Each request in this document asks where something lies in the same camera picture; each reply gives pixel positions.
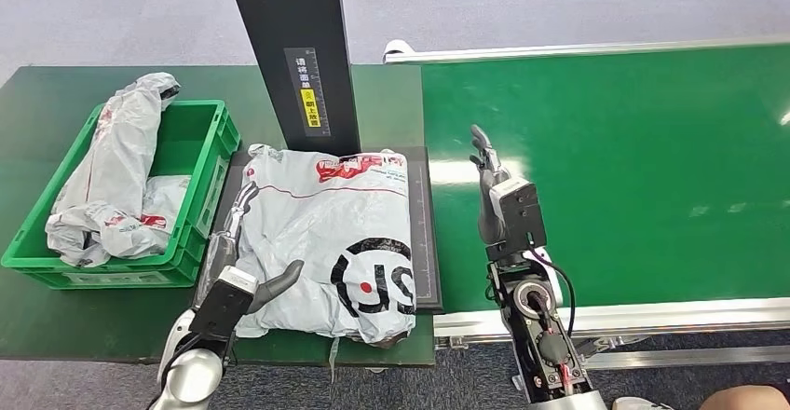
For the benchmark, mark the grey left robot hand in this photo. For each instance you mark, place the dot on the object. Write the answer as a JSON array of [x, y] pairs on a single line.
[[225, 247]]

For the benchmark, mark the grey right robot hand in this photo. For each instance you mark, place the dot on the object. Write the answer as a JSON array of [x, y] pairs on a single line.
[[489, 209]]

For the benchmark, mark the white package with black logo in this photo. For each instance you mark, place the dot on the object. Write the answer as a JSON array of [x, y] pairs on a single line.
[[308, 222]]

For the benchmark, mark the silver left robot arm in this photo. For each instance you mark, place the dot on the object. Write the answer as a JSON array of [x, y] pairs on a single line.
[[194, 376]]

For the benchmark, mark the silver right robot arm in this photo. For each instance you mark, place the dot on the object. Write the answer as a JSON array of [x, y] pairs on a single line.
[[537, 333]]

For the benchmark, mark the small white crumpled package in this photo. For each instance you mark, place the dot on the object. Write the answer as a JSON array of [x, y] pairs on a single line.
[[166, 194]]

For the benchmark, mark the green plastic basket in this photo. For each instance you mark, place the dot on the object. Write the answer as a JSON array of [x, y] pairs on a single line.
[[185, 129]]

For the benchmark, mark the long white crumpled package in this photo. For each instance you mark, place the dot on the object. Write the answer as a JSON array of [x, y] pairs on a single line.
[[120, 142]]

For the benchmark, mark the black weighing device with column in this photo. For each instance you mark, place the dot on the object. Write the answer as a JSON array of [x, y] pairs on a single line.
[[290, 24]]

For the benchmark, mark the black and yellow label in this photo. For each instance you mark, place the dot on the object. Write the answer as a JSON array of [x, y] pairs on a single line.
[[307, 86]]

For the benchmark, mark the green conveyor belt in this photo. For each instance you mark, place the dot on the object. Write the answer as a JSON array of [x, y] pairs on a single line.
[[679, 148]]

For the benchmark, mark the white rounded object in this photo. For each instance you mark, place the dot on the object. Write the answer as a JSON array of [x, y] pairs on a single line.
[[642, 405]]

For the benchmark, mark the person's leg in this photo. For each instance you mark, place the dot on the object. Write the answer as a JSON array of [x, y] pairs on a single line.
[[747, 400]]

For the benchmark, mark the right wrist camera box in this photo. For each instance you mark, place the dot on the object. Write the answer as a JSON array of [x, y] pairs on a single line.
[[521, 216]]

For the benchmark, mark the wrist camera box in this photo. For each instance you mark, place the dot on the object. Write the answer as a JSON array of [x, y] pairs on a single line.
[[521, 216], [222, 305]]

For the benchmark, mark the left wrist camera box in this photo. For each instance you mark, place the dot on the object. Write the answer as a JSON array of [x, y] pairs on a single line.
[[222, 305]]

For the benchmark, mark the aluminium conveyor rail with cap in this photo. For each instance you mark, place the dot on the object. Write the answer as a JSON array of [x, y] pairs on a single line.
[[555, 52]]

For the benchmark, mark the aluminium conveyor side frame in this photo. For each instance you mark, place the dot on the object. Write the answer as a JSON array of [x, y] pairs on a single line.
[[679, 318]]

